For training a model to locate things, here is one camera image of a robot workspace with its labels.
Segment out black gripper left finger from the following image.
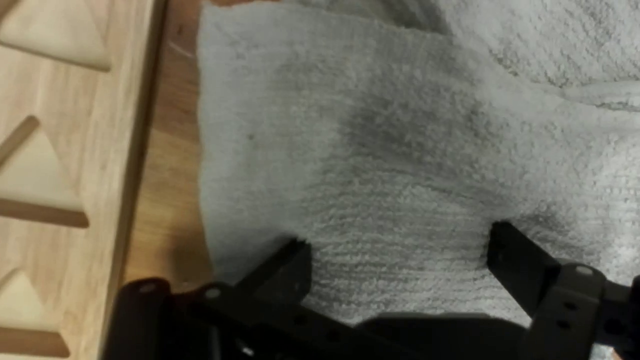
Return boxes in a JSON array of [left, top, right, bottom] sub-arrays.
[[231, 237, 314, 306]]

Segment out plain wooden puzzle board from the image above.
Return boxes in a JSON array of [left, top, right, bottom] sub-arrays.
[[0, 0, 167, 360]]

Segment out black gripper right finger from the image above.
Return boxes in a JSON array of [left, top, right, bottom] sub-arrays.
[[486, 221, 564, 320]]

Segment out white towel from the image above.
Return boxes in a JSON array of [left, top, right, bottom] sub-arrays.
[[195, 0, 640, 329]]

